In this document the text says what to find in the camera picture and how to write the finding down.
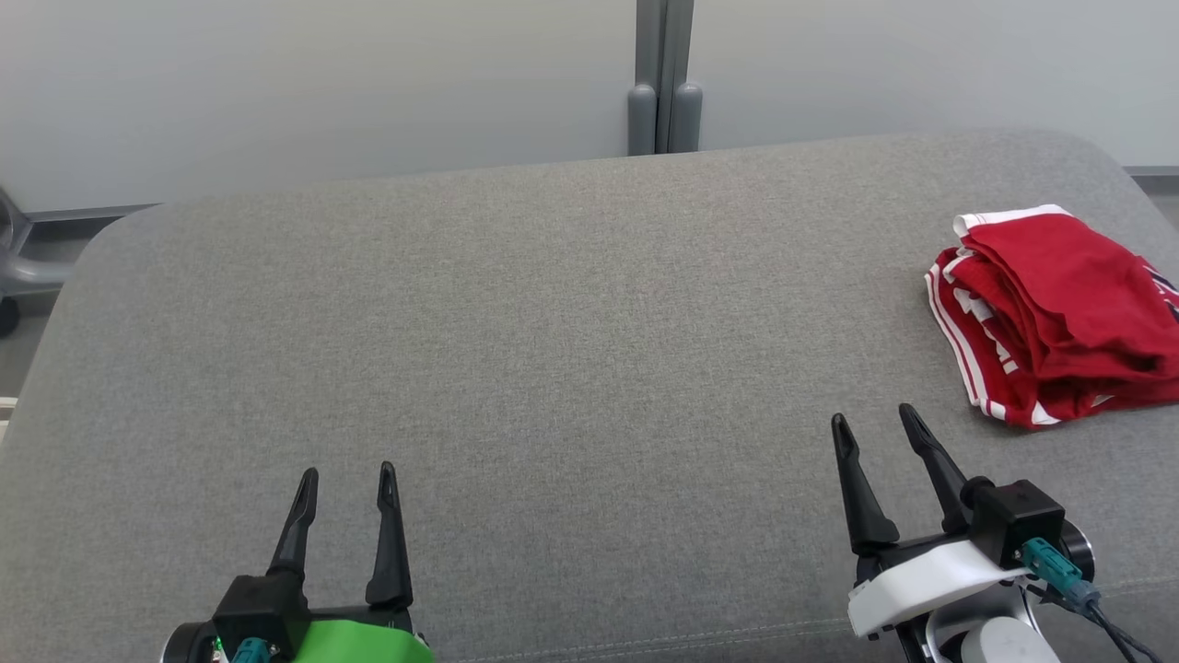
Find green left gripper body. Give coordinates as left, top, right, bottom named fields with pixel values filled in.
left=295, top=603, right=434, bottom=663

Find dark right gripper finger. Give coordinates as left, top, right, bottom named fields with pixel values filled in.
left=831, top=413, right=900, bottom=556
left=898, top=403, right=970, bottom=535

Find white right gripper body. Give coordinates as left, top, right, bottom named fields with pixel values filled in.
left=847, top=539, right=1028, bottom=641

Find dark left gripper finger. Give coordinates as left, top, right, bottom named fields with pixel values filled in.
left=366, top=462, right=414, bottom=609
left=267, top=468, right=320, bottom=581

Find red white sports jersey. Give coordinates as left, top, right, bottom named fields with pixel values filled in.
left=926, top=247, right=1179, bottom=429

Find red shorts with white stripe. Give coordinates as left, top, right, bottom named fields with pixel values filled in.
left=953, top=204, right=1179, bottom=386

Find grey chair base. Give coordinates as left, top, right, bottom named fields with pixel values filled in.
left=0, top=184, right=76, bottom=338

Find teal right camera connector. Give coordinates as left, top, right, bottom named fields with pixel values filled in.
left=1021, top=539, right=1090, bottom=601

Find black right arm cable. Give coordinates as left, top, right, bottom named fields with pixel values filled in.
left=1032, top=580, right=1163, bottom=663

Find grey partition post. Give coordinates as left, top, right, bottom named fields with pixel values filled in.
left=626, top=0, right=704, bottom=156

